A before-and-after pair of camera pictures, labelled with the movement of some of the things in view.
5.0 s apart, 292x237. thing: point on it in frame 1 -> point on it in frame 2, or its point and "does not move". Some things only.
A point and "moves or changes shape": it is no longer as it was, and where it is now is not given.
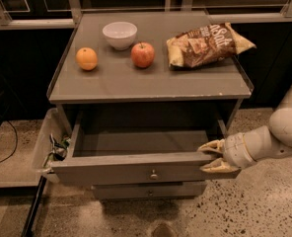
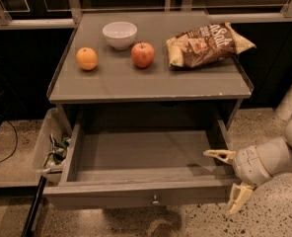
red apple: [142, 54] does not move
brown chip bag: [205, 44] does not move
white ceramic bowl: [120, 36] does not move
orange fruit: [87, 58] does not move
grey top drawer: [140, 147] moves or changes shape
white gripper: [235, 150] -> [249, 166]
